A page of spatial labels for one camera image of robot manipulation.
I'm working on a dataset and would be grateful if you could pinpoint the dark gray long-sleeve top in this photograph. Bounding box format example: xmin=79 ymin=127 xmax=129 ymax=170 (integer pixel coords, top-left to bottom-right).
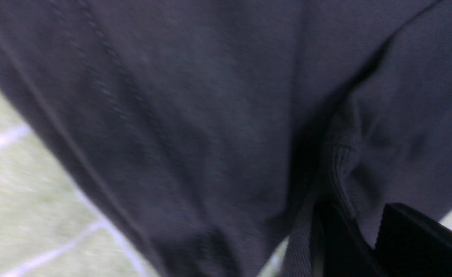
xmin=0 ymin=0 xmax=452 ymax=277

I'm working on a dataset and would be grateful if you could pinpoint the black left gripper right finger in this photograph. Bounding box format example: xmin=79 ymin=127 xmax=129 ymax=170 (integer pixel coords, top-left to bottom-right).
xmin=375 ymin=203 xmax=452 ymax=277

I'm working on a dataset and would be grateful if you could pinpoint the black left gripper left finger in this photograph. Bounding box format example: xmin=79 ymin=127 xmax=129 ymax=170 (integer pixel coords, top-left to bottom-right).
xmin=312 ymin=202 xmax=387 ymax=277

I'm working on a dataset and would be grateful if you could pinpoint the green checkered table mat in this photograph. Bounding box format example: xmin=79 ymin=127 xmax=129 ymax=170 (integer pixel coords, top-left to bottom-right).
xmin=0 ymin=69 xmax=452 ymax=277

